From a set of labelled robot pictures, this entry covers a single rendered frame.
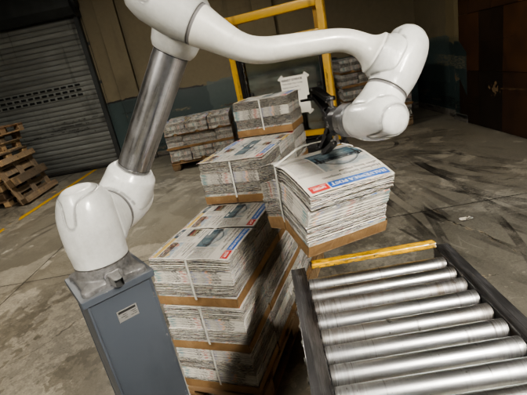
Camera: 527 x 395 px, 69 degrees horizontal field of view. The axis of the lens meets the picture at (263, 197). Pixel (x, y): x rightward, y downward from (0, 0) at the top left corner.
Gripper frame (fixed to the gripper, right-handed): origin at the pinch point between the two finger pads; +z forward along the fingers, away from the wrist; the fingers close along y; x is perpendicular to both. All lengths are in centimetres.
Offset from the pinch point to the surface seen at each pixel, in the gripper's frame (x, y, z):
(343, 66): 317, -37, 461
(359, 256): 8.0, 48.0, -5.2
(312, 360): -28, 53, -36
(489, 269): 139, 121, 55
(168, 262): -51, 46, 42
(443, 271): 24, 51, -26
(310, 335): -24, 53, -28
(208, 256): -37, 45, 32
